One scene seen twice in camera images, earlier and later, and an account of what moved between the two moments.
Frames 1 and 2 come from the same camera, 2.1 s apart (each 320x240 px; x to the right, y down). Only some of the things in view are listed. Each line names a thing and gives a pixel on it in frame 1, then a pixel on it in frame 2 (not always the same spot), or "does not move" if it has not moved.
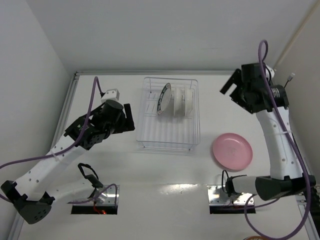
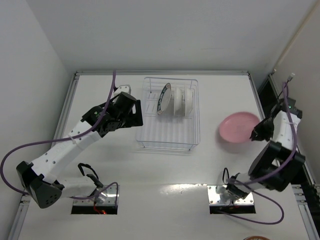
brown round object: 256,237 does not move
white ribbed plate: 188,102 does not move
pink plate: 232,151 → 237,127
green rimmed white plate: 164,98 does not move
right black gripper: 236,89 → 263,129
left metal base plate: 108,197 does not move
